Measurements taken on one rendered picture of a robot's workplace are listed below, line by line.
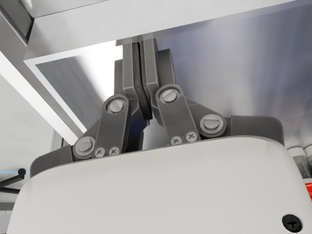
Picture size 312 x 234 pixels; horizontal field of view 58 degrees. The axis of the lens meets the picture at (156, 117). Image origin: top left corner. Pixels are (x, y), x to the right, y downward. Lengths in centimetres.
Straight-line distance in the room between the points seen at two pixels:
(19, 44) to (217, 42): 12
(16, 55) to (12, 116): 172
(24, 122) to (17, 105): 18
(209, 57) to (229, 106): 7
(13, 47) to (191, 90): 13
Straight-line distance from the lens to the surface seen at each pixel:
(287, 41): 22
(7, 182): 259
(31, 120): 190
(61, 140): 73
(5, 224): 66
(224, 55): 21
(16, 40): 17
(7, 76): 23
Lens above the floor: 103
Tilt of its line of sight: 35 degrees down
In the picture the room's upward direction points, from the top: 175 degrees clockwise
